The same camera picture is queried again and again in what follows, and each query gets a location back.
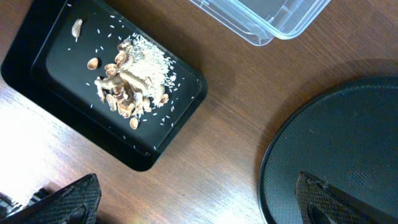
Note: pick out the food scraps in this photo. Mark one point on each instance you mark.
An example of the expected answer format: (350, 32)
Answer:
(133, 81)

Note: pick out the clear plastic bin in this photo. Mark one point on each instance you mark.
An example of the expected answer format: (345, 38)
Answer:
(260, 21)

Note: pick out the black rectangular tray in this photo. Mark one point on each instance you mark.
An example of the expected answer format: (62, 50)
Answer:
(40, 56)

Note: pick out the black round tray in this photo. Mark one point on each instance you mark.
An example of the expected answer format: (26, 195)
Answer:
(346, 136)

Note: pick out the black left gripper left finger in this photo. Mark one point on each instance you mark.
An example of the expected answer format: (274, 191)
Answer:
(76, 203)

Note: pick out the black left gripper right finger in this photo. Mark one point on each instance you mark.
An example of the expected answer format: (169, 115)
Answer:
(321, 202)

